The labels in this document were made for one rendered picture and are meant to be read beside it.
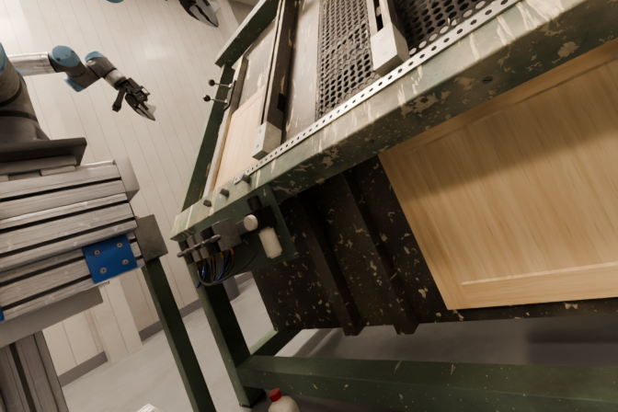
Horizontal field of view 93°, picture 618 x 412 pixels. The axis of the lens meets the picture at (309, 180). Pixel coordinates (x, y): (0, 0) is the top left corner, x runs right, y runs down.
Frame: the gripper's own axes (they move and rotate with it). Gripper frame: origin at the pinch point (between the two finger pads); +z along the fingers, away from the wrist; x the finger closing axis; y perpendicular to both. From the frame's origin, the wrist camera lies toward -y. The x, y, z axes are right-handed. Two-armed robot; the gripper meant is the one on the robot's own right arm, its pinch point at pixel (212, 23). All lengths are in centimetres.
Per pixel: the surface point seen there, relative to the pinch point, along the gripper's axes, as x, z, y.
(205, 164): 77, 29, 13
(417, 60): -45, 42, -12
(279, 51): 10.5, 15.1, 34.1
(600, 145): -63, 80, -8
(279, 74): 10.0, 22.0, 23.5
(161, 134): 378, -50, 192
